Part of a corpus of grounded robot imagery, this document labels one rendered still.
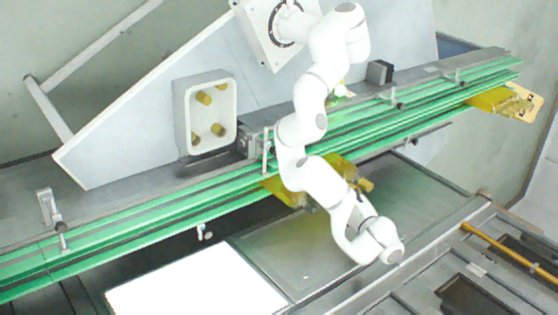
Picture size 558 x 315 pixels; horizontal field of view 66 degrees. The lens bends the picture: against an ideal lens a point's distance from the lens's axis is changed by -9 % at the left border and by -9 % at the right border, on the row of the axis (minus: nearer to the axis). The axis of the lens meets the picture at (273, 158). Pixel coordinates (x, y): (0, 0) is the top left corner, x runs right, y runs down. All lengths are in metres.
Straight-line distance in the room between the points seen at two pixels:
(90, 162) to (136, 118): 0.19
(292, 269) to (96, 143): 0.68
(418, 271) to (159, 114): 0.93
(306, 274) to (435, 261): 0.45
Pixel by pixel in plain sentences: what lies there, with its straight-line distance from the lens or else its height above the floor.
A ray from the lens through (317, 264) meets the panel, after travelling 1.42.
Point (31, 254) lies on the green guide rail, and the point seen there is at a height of 0.92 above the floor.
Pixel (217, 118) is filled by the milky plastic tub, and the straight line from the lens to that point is 1.51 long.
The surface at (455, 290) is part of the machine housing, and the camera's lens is 1.52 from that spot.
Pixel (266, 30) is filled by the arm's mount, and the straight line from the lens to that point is 1.44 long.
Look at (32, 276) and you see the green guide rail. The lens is 1.34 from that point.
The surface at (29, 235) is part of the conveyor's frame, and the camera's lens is 1.32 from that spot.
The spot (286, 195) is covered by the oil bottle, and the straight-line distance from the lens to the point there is 1.45.
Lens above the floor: 1.92
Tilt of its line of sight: 41 degrees down
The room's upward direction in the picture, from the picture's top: 125 degrees clockwise
